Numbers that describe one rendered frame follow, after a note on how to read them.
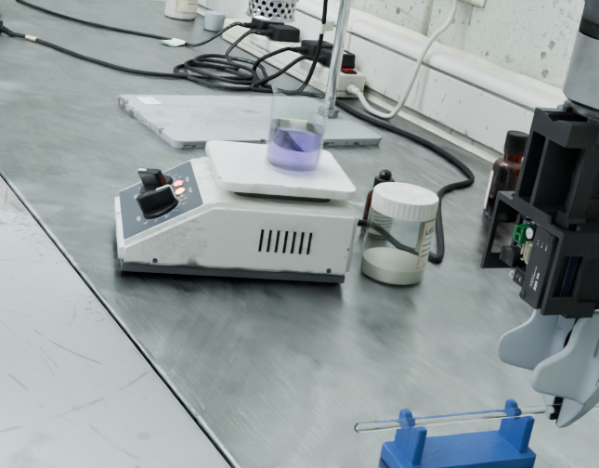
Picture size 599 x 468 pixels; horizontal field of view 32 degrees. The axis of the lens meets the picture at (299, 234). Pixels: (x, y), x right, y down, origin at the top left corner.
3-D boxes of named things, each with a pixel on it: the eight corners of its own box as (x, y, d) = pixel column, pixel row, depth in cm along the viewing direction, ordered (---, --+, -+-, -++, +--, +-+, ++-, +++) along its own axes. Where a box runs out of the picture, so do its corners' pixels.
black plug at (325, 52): (319, 68, 158) (320, 54, 157) (304, 60, 162) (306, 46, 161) (357, 69, 162) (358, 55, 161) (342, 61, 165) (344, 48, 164)
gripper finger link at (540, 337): (471, 399, 71) (502, 277, 68) (542, 394, 74) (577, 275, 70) (495, 425, 69) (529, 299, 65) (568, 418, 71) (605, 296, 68)
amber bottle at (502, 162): (524, 221, 117) (543, 137, 113) (499, 224, 114) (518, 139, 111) (500, 209, 120) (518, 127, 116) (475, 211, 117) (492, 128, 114)
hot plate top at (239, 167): (218, 191, 87) (220, 181, 86) (203, 148, 98) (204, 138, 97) (358, 201, 90) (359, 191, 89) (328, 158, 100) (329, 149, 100)
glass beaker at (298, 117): (267, 157, 96) (280, 71, 93) (325, 169, 95) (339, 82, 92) (252, 175, 90) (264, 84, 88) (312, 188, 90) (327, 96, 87)
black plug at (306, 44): (299, 58, 163) (302, 45, 162) (286, 51, 166) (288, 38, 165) (337, 59, 166) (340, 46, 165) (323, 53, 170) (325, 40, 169)
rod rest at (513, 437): (402, 485, 65) (412, 435, 63) (377, 454, 68) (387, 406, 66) (535, 469, 69) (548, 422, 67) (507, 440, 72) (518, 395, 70)
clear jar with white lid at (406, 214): (358, 281, 94) (372, 197, 91) (359, 256, 99) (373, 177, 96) (423, 292, 94) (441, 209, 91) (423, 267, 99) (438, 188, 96)
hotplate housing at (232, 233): (117, 276, 87) (125, 186, 84) (112, 218, 99) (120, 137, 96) (371, 290, 92) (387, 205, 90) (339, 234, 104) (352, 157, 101)
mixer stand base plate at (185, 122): (175, 148, 123) (175, 139, 123) (114, 101, 139) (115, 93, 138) (384, 144, 138) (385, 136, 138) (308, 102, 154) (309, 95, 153)
